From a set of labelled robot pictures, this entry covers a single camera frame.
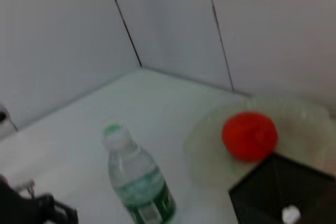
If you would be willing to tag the red-orange toy fruit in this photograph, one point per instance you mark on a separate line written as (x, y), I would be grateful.
(249, 136)

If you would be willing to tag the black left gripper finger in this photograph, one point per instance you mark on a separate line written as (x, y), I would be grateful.
(65, 216)

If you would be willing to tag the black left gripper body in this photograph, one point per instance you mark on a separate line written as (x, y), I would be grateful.
(23, 211)

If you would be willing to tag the clear green-label water bottle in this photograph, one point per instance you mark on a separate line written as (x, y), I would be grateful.
(136, 176)

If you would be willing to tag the black mesh pen holder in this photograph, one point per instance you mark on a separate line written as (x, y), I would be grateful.
(270, 190)

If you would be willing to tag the translucent green fruit plate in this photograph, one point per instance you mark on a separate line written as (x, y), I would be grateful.
(302, 129)

